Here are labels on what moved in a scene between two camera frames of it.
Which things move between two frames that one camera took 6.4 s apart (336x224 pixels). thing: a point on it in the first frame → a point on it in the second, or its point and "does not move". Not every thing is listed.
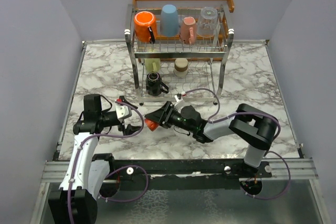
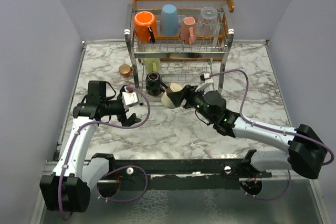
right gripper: (159, 115) → (187, 94)
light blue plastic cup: (169, 20) does not move
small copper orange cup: (152, 125) → (125, 70)
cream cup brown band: (181, 67) → (165, 99)
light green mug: (152, 64) does not move
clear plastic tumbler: (207, 22) does not move
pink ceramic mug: (188, 31) does not move
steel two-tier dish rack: (178, 55) does not move
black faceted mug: (154, 86) does not move
